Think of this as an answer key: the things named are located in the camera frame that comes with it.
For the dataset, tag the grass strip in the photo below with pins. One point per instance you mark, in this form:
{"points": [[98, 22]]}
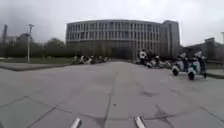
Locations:
{"points": [[40, 61]]}

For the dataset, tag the grey concrete slab pavement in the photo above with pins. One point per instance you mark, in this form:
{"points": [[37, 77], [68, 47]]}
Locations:
{"points": [[110, 93]]}

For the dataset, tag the tall tower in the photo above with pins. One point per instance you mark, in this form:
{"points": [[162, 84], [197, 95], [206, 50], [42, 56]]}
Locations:
{"points": [[4, 33]]}

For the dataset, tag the kerb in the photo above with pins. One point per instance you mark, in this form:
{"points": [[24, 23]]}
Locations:
{"points": [[215, 75], [26, 67]]}

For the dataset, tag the row of parked scooters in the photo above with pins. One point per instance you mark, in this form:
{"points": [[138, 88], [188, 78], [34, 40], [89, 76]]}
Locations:
{"points": [[88, 60], [158, 63]]}

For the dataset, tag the robot's own part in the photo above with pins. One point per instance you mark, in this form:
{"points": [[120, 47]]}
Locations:
{"points": [[139, 122], [75, 123]]}

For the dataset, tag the curved grey building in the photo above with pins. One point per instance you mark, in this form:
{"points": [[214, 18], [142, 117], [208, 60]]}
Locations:
{"points": [[113, 36]]}

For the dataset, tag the person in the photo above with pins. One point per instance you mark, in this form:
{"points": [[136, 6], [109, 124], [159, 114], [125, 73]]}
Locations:
{"points": [[143, 56]]}

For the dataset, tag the low dark building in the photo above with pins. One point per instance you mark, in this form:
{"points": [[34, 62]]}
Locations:
{"points": [[206, 50]]}

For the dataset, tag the row of trees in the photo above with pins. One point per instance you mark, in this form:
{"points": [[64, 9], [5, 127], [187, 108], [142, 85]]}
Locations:
{"points": [[50, 48]]}

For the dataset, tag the pole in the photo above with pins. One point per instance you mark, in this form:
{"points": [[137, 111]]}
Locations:
{"points": [[29, 46]]}

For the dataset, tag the white scooter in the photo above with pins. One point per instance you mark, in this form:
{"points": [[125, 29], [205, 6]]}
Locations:
{"points": [[196, 67], [180, 65]]}

